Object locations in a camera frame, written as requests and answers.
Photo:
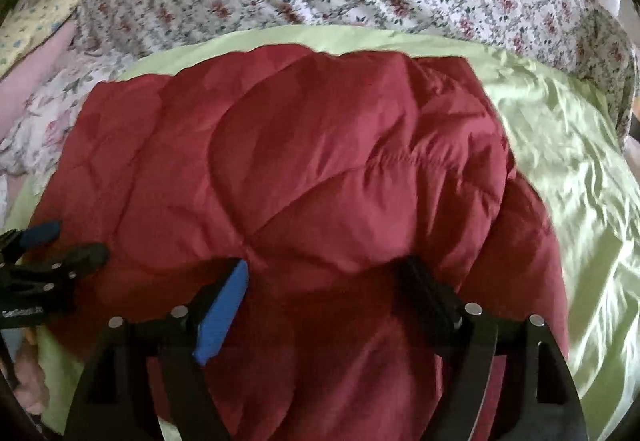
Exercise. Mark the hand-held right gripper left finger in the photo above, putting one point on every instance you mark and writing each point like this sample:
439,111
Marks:
225,311

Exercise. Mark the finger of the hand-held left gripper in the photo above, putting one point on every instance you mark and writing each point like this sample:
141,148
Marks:
42,232
80,257

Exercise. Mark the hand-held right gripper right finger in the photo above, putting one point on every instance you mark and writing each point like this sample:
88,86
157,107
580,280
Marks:
425,293

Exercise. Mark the red quilted jacket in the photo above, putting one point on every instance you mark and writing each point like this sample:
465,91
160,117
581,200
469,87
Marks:
300,161

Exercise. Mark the pastel floral bedsheet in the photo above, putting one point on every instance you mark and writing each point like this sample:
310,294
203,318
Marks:
55,116

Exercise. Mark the pink cloth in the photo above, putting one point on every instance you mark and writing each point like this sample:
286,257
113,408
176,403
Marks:
35,66

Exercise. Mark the light green bed sheet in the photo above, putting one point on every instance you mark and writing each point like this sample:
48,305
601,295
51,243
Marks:
575,161

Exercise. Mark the yellow patterned cloth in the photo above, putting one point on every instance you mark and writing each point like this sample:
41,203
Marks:
35,21

